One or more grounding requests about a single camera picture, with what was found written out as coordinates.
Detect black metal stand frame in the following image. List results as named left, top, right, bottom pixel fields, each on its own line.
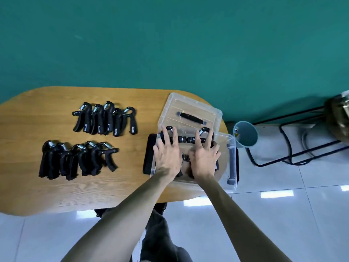
left=246, top=106, right=349, bottom=167

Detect clear plastic storage box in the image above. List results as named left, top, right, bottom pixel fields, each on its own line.
left=143, top=132, right=240, bottom=192

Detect grey round object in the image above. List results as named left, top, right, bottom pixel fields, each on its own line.
left=324, top=90, right=349, bottom=146

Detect person's left forearm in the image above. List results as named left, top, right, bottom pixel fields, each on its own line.
left=61, top=171, right=179, bottom=262

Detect person's dark trousers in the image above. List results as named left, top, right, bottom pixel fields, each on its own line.
left=94, top=202, right=193, bottom=262

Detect person's left hand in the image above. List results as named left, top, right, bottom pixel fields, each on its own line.
left=153, top=125, right=182, bottom=183

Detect person's right forearm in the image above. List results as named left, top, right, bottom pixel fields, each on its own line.
left=196, top=174, right=292, bottom=262

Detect wooden table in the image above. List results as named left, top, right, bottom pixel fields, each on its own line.
left=0, top=86, right=229, bottom=217

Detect person's right hand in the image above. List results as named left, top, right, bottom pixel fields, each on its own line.
left=188, top=129, right=221, bottom=186

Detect clear lid with black handle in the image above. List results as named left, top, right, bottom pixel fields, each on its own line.
left=157, top=92, right=223, bottom=137

